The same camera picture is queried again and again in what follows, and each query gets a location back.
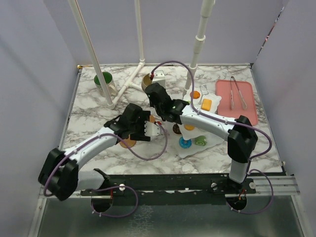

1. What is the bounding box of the beige ceramic cup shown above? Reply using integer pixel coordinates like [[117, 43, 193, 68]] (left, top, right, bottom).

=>
[[141, 74, 153, 91]]

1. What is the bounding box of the chocolate donut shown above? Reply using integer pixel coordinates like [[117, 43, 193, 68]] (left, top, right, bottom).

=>
[[172, 123, 182, 135]]

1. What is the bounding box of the orange cookie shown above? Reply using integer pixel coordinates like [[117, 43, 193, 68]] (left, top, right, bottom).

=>
[[193, 91, 200, 99]]

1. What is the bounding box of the yellow round biscuit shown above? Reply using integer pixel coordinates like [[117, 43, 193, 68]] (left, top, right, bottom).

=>
[[184, 124, 195, 131]]

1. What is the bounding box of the blue frosted donut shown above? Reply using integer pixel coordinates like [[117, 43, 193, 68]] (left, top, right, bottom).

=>
[[178, 137, 192, 149]]

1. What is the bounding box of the white tiered serving stand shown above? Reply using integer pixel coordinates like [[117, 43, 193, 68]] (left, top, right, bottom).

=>
[[166, 85, 223, 158]]

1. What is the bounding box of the pink serving tray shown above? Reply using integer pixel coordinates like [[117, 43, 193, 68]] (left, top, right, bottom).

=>
[[215, 80, 258, 126]]

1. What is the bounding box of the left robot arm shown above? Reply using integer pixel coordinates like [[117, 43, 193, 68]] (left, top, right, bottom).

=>
[[38, 103, 166, 201]]

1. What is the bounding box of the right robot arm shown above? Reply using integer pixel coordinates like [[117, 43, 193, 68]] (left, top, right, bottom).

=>
[[145, 83, 258, 193]]

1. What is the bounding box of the green ceramic mug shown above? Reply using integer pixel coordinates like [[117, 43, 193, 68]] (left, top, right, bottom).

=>
[[93, 71, 117, 97]]

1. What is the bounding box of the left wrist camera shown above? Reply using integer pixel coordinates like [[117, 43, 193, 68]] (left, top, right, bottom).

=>
[[144, 121, 163, 137]]

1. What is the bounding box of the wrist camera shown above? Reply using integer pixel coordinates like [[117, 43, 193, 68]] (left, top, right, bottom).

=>
[[152, 70, 166, 88], [144, 121, 163, 137]]

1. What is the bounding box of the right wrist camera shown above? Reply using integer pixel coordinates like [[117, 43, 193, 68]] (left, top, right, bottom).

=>
[[152, 70, 166, 88]]

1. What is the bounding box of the white pvc frame middle pole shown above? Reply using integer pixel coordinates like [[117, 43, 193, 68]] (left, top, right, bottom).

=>
[[113, 0, 145, 105]]

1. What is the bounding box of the white pvc frame pole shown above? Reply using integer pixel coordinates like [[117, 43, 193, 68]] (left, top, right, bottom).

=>
[[113, 0, 145, 105], [189, 0, 216, 76], [68, 0, 115, 109]]

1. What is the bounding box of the white pvc frame right pole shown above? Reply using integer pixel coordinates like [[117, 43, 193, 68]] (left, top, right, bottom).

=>
[[189, 0, 216, 76]]

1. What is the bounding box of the white pvc frame left pole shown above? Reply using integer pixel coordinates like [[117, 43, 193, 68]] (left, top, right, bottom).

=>
[[68, 0, 115, 109]]

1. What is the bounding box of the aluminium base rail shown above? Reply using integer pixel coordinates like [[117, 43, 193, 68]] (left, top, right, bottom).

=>
[[40, 174, 299, 201]]

